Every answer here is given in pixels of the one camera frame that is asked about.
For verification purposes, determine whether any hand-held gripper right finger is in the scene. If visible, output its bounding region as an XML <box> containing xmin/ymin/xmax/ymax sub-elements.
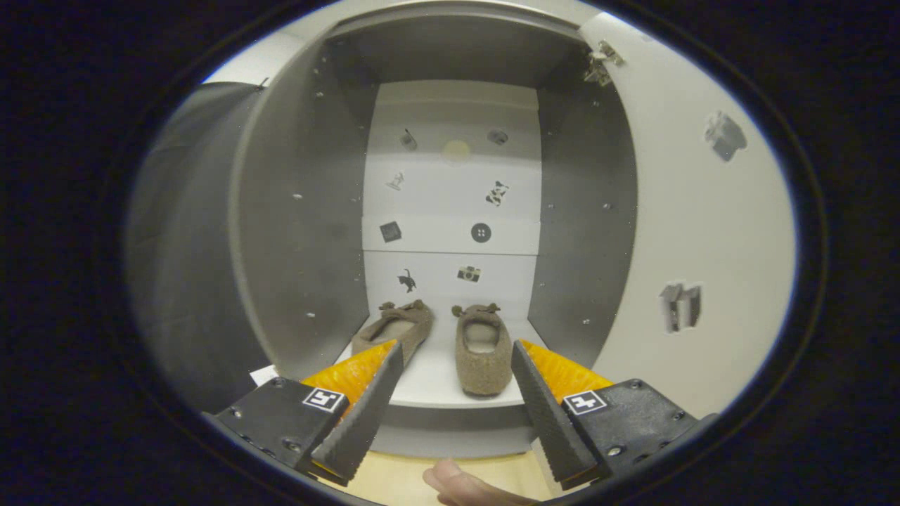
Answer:
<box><xmin>510</xmin><ymin>339</ymin><xmax>718</xmax><ymax>491</ymax></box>

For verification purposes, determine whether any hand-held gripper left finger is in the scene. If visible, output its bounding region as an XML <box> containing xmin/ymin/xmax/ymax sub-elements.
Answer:
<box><xmin>204</xmin><ymin>339</ymin><xmax>405</xmax><ymax>486</ymax></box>

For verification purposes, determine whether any brown fuzzy shoe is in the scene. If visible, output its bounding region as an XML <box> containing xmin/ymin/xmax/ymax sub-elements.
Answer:
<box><xmin>451</xmin><ymin>304</ymin><xmax>513</xmax><ymax>396</ymax></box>
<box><xmin>350</xmin><ymin>300</ymin><xmax>435</xmax><ymax>366</ymax></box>

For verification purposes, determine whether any grey shoe cabinet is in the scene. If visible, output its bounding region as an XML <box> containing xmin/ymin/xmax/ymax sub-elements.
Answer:
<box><xmin>229</xmin><ymin>4</ymin><xmax>637</xmax><ymax>461</ymax></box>

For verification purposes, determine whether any metal door hinge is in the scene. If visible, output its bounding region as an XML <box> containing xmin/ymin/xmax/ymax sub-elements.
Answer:
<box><xmin>584</xmin><ymin>41</ymin><xmax>625</xmax><ymax>86</ymax></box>

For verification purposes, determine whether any black backdrop cloth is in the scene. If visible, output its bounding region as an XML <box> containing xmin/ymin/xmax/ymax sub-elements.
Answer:
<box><xmin>127</xmin><ymin>81</ymin><xmax>271</xmax><ymax>415</ymax></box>

